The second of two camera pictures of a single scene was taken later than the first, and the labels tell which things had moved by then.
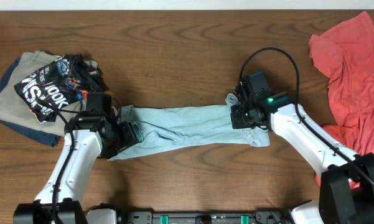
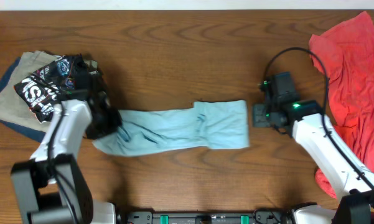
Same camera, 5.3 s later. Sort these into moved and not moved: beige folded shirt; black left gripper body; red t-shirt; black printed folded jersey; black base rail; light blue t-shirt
Moved: black left gripper body; light blue t-shirt
Not moved: red t-shirt; beige folded shirt; black base rail; black printed folded jersey
